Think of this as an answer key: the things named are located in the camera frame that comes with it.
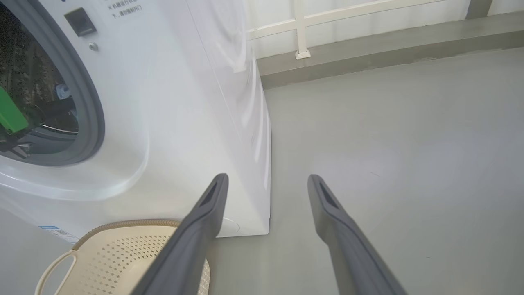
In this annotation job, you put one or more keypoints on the cream perforated basket brown rim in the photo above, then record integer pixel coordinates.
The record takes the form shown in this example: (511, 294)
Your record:
(118, 262)

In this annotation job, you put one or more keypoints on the blue energy label sticker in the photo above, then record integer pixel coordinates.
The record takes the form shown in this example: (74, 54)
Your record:
(59, 233)

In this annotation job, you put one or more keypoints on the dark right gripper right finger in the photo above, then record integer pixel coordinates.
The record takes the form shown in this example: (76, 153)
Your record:
(348, 250)

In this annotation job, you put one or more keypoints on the black door latch socket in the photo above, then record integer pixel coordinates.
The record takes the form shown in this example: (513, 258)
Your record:
(80, 21)

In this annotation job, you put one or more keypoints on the printed text warning label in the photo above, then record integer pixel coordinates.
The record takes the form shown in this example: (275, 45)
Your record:
(125, 9)

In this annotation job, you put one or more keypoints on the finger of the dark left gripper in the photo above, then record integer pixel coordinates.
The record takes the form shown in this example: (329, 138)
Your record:
(55, 112)

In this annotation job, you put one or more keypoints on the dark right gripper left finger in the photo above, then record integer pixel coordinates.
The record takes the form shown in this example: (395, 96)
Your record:
(192, 246)

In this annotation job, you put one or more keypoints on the white front-load washing machine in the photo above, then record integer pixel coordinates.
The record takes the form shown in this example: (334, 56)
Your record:
(172, 123)

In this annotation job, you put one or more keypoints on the white metal railing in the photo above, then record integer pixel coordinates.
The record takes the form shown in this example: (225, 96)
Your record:
(301, 28)

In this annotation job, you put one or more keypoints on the round white filter cover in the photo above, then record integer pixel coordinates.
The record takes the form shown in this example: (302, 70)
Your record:
(229, 227)

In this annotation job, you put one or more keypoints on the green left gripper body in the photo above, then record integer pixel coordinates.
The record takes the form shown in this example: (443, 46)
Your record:
(10, 116)

